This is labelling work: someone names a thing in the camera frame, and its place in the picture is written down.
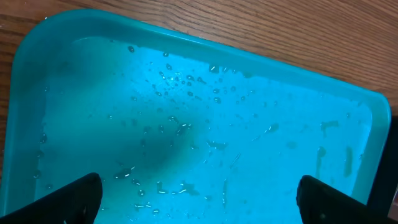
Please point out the teal plastic tray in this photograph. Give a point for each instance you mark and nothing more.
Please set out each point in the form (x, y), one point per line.
(180, 129)

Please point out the black water tray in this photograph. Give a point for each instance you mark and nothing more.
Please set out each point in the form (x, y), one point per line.
(383, 197)

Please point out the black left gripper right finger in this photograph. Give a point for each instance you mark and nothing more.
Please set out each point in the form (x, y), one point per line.
(320, 203)

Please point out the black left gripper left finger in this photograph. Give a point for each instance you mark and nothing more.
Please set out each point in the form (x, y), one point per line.
(77, 202)

